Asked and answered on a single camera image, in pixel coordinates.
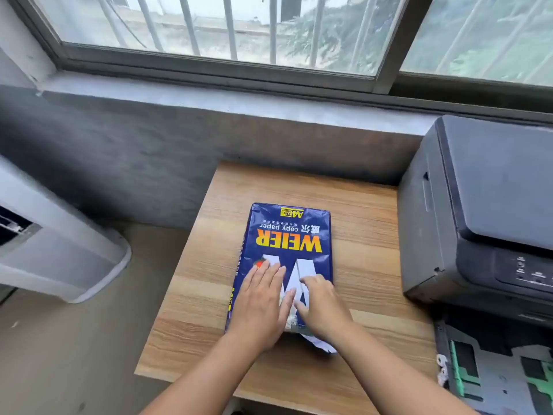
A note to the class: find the person's right hand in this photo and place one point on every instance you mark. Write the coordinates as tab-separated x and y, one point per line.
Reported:
326	311

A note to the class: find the person's right forearm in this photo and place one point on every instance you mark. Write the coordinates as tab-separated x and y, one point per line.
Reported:
389	380

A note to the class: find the white air conditioner unit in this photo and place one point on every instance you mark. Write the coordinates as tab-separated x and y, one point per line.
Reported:
65	250

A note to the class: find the blue copy paper ream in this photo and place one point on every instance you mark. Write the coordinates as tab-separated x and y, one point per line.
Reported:
287	235

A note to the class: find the person's left hand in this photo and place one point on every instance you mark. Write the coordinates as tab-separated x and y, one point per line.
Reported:
257	309

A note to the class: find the black printer tray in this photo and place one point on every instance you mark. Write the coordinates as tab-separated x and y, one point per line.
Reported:
497	367

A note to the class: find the black printer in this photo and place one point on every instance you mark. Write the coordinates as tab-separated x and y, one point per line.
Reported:
475	203

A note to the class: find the grey window frame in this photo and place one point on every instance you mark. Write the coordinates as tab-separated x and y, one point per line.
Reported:
216	66

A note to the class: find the metal window grille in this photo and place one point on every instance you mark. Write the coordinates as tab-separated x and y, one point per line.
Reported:
229	25

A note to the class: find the person's left forearm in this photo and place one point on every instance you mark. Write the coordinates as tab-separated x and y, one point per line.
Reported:
207	380

